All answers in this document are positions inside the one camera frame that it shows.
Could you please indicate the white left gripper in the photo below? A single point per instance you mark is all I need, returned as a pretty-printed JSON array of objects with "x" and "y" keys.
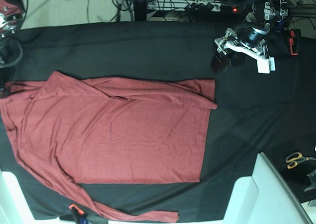
[{"x": 237, "y": 45}]

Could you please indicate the red long-sleeve shirt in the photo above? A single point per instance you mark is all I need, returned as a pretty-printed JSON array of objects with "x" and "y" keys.
[{"x": 67, "y": 132}]

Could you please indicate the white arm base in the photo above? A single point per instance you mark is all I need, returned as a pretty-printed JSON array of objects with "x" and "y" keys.
[
  {"x": 264, "y": 198},
  {"x": 13, "y": 206}
]

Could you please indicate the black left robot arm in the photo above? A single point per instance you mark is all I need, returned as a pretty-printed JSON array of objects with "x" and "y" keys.
[{"x": 263, "y": 14}]

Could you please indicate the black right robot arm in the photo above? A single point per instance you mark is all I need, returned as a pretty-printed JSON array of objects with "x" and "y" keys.
[{"x": 12, "y": 16}]

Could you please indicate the black table cloth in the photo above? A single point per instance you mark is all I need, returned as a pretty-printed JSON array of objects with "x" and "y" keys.
[{"x": 274, "y": 113}]

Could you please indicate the orange black clamp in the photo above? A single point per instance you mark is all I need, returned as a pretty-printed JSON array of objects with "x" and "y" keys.
[{"x": 294, "y": 41}]

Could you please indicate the white power strip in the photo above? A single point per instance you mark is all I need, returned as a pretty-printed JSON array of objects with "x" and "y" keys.
[{"x": 216, "y": 7}]

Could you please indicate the black stand pole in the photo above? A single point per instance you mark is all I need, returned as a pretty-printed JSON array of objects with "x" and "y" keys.
[{"x": 140, "y": 9}]

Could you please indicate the orange blue front clamp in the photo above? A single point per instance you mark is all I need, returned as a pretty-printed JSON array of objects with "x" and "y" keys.
[{"x": 79, "y": 216}]

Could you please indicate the yellow-handled scissors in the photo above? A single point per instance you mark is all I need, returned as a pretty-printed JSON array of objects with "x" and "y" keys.
[{"x": 297, "y": 158}]

